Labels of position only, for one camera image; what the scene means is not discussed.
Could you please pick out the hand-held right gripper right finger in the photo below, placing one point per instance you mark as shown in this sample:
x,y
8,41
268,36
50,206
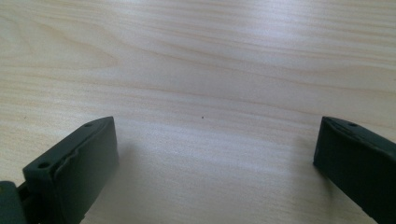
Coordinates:
x,y
358,161

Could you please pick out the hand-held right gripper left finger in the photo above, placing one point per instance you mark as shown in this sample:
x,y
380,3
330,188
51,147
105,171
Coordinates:
x,y
74,168

